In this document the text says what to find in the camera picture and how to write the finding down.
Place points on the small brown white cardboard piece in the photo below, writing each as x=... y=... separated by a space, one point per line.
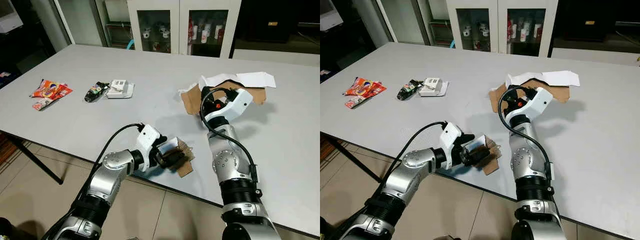
x=492 y=165
x=186 y=169

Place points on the white glass door cabinet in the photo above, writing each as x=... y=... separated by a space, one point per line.
x=497 y=25
x=178 y=25

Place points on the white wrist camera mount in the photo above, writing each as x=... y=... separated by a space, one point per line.
x=540 y=100
x=451 y=135
x=239 y=102
x=148 y=137

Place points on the black desk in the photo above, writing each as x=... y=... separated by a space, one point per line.
x=20 y=50
x=337 y=50

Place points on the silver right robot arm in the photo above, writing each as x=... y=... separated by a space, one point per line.
x=527 y=160
x=227 y=160

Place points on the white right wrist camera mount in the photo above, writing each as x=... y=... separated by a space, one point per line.
x=239 y=102
x=540 y=100

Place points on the small white printed carton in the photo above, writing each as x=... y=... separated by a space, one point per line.
x=119 y=89
x=432 y=86

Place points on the red bottle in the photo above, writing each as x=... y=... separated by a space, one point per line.
x=510 y=27
x=191 y=30

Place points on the white mug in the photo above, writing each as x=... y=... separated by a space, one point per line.
x=145 y=35
x=464 y=34

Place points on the black green crumpled wrapper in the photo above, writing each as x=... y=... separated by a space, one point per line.
x=95 y=92
x=408 y=90

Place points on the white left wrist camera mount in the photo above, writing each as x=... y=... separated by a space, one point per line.
x=451 y=135
x=148 y=137

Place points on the black folding table leg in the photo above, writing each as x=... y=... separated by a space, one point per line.
x=355 y=159
x=35 y=159

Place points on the white bottle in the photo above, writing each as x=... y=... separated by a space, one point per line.
x=523 y=34
x=205 y=35

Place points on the red snack wrapper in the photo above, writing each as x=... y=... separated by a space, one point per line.
x=50 y=89
x=364 y=87

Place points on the white counter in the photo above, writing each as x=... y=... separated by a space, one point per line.
x=275 y=56
x=595 y=54

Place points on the small red white wrapper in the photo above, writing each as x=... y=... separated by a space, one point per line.
x=42 y=104

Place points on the white storage box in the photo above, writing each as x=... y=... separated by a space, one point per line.
x=330 y=15
x=9 y=17

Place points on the black cabinet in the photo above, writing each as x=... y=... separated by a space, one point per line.
x=590 y=12
x=272 y=12

